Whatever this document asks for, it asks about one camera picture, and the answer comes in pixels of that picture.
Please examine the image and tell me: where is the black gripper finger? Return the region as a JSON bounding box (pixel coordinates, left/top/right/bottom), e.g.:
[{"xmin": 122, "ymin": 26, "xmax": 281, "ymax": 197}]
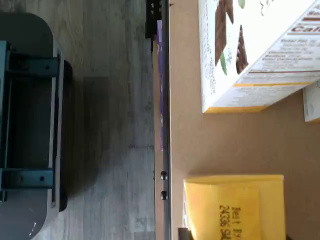
[{"xmin": 177, "ymin": 226, "xmax": 195, "ymax": 240}]

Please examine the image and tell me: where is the small white yellow-label bar box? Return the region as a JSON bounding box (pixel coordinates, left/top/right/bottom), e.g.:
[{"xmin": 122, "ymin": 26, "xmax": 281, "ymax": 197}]
[{"xmin": 183, "ymin": 174, "xmax": 286, "ymax": 240}]

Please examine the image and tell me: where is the grey robot base cart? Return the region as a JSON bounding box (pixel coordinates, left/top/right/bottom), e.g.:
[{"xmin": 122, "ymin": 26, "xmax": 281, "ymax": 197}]
[{"xmin": 0, "ymin": 12, "xmax": 74, "ymax": 237}]

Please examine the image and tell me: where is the wooden shelf board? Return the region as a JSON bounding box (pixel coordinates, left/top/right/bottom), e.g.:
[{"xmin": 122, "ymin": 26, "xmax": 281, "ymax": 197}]
[{"xmin": 166, "ymin": 0, "xmax": 320, "ymax": 240}]

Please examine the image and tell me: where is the black metal shelf rack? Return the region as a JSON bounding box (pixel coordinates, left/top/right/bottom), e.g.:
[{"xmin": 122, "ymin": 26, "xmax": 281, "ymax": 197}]
[{"xmin": 144, "ymin": 0, "xmax": 174, "ymax": 240}]

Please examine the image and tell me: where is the white Simple Mills thins box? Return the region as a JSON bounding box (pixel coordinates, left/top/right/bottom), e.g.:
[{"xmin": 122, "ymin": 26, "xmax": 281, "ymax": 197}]
[
  {"xmin": 302, "ymin": 79, "xmax": 320, "ymax": 123},
  {"xmin": 198, "ymin": 0, "xmax": 320, "ymax": 115}
]

